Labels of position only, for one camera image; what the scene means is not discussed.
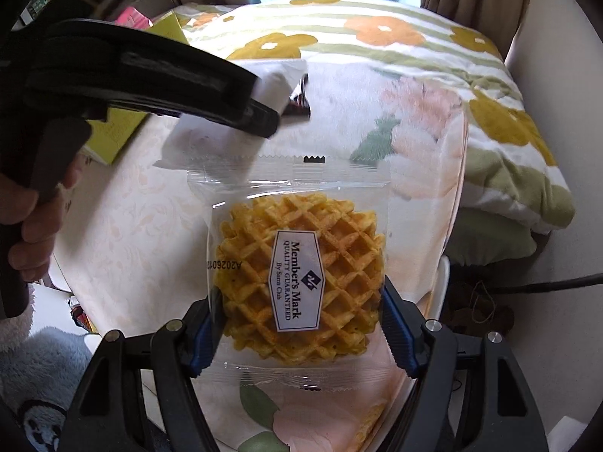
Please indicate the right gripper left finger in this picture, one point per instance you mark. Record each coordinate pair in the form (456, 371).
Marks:
(108, 411)

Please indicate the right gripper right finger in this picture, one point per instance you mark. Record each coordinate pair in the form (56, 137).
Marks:
(470, 393)

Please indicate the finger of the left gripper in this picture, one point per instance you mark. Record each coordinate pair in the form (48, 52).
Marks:
(89, 66)

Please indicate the waffle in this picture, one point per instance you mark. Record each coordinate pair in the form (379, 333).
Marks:
(295, 267)

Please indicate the pink snack bag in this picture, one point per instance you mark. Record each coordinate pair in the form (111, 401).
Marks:
(133, 19)

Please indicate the Snickers chocolate bar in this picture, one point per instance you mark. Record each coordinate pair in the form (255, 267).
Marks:
(287, 94)

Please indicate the person's left hand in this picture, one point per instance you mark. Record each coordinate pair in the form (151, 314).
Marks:
(40, 222)

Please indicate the floral striped quilt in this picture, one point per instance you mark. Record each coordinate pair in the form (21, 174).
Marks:
(391, 82)

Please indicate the pink floral pillowcase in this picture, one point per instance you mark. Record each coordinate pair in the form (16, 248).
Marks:
(296, 419)

